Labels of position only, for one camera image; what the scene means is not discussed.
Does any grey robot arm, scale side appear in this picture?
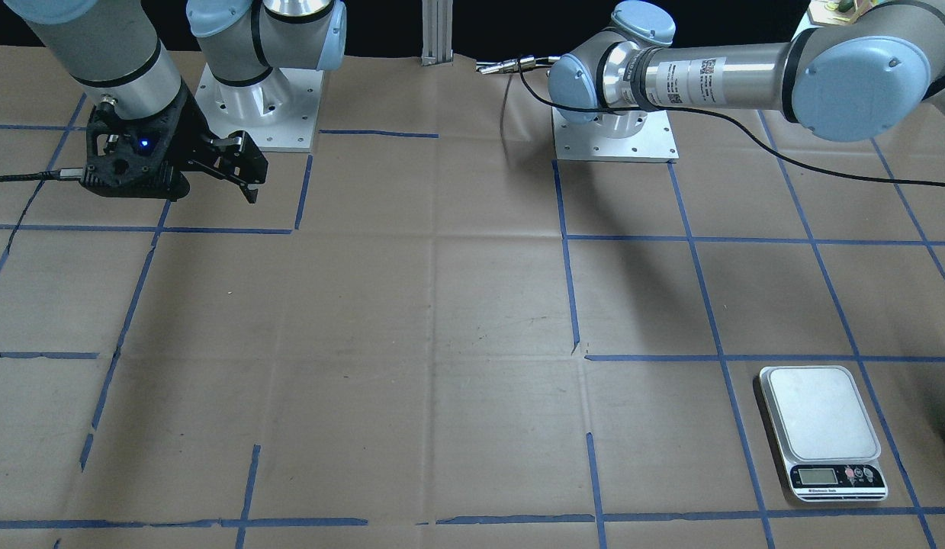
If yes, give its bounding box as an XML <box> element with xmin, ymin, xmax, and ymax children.
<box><xmin>548</xmin><ymin>1</ymin><xmax>945</xmax><ymax>143</ymax></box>

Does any silver digital kitchen scale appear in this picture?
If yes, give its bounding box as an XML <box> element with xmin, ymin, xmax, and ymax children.
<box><xmin>756</xmin><ymin>364</ymin><xmax>889</xmax><ymax>502</ymax></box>

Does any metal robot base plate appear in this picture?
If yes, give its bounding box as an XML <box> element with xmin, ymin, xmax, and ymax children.
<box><xmin>194</xmin><ymin>66</ymin><xmax>326</xmax><ymax>153</ymax></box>
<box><xmin>552</xmin><ymin>109</ymin><xmax>680</xmax><ymax>163</ymax></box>

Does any black braided cable, far side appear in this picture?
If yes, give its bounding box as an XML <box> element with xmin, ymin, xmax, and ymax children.
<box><xmin>0</xmin><ymin>172</ymin><xmax>84</xmax><ymax>185</ymax></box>

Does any aluminium profile post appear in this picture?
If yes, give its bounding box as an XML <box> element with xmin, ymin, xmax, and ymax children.
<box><xmin>420</xmin><ymin>0</ymin><xmax>455</xmax><ymax>67</ymax></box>

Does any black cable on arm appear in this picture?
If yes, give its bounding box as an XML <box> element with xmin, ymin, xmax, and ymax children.
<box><xmin>510</xmin><ymin>57</ymin><xmax>945</xmax><ymax>190</ymax></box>

